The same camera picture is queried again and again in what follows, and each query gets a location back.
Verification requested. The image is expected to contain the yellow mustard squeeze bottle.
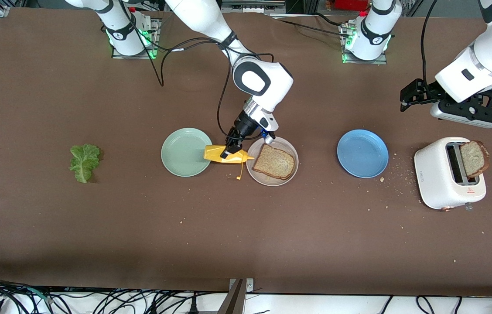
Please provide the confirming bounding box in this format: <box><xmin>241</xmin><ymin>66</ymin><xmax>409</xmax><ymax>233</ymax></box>
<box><xmin>204</xmin><ymin>145</ymin><xmax>255</xmax><ymax>180</ymax></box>

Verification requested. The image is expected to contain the brown bread slice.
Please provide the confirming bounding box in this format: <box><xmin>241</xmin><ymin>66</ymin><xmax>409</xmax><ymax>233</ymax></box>
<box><xmin>460</xmin><ymin>140</ymin><xmax>490</xmax><ymax>178</ymax></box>
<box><xmin>252</xmin><ymin>143</ymin><xmax>296</xmax><ymax>181</ymax></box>

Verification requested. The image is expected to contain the green lettuce leaf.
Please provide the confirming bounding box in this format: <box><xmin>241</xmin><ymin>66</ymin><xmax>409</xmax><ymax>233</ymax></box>
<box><xmin>68</xmin><ymin>144</ymin><xmax>101</xmax><ymax>184</ymax></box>

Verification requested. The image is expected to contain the beige plate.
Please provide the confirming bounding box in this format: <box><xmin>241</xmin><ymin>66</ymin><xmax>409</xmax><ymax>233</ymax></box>
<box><xmin>246</xmin><ymin>136</ymin><xmax>299</xmax><ymax>187</ymax></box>

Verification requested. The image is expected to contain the light green plate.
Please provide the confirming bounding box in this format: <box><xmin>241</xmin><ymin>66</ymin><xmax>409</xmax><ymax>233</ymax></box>
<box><xmin>161</xmin><ymin>127</ymin><xmax>214</xmax><ymax>177</ymax></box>

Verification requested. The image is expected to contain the blue plate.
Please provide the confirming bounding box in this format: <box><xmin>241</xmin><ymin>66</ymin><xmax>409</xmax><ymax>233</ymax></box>
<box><xmin>337</xmin><ymin>129</ymin><xmax>390</xmax><ymax>179</ymax></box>

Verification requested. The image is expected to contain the white toaster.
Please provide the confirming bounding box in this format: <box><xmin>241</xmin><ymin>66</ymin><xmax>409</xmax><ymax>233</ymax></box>
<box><xmin>414</xmin><ymin>137</ymin><xmax>487</xmax><ymax>212</ymax></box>

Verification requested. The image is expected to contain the red box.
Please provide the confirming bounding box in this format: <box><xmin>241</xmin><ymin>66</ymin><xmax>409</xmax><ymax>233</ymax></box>
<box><xmin>333</xmin><ymin>0</ymin><xmax>371</xmax><ymax>11</ymax></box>

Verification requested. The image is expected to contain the grey metal rack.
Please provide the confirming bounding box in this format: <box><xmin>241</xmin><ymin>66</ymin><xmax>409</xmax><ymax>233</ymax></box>
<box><xmin>221</xmin><ymin>0</ymin><xmax>287</xmax><ymax>14</ymax></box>

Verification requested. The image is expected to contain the dark metal bar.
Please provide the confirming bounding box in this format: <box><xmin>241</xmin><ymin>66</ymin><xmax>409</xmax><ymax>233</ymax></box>
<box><xmin>216</xmin><ymin>279</ymin><xmax>245</xmax><ymax>314</ymax></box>

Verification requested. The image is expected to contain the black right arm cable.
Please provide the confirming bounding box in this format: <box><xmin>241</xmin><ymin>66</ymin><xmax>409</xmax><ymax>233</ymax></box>
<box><xmin>117</xmin><ymin>0</ymin><xmax>275</xmax><ymax>141</ymax></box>

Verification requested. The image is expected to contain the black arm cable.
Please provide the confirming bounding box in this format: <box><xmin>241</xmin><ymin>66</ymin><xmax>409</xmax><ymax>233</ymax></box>
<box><xmin>117</xmin><ymin>0</ymin><xmax>275</xmax><ymax>141</ymax></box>
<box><xmin>420</xmin><ymin>0</ymin><xmax>439</xmax><ymax>84</ymax></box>

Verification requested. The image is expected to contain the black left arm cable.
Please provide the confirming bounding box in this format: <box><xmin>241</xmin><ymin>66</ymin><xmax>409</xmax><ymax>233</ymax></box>
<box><xmin>420</xmin><ymin>0</ymin><xmax>439</xmax><ymax>84</ymax></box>

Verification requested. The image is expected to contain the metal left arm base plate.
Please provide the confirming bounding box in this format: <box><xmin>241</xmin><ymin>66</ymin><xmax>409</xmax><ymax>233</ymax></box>
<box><xmin>342</xmin><ymin>22</ymin><xmax>388</xmax><ymax>65</ymax></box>

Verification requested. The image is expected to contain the black cable on table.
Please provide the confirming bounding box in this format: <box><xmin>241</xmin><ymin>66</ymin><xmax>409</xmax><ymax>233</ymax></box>
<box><xmin>270</xmin><ymin>12</ymin><xmax>353</xmax><ymax>39</ymax></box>

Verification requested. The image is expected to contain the silver table edge bracket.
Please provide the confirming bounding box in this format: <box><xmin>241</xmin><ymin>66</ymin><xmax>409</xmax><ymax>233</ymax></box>
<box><xmin>229</xmin><ymin>278</ymin><xmax>254</xmax><ymax>294</ymax></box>

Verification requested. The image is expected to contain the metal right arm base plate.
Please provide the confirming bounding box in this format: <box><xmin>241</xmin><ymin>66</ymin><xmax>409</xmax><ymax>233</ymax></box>
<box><xmin>112</xmin><ymin>17</ymin><xmax>159</xmax><ymax>60</ymax></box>

